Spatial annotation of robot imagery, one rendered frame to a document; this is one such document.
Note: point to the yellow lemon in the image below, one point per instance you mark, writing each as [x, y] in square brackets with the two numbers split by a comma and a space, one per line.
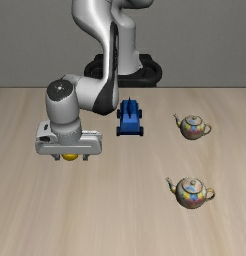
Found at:
[69, 157]

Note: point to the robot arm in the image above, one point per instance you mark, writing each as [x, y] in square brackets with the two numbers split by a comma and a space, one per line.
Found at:
[95, 40]

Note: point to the blue toy car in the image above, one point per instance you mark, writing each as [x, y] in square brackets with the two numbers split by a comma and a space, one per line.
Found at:
[129, 120]

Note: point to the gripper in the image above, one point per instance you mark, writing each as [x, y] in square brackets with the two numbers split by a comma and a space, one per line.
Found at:
[90, 145]

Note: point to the floral painted teapot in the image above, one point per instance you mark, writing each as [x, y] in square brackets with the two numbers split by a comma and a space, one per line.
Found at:
[192, 127]
[191, 194]

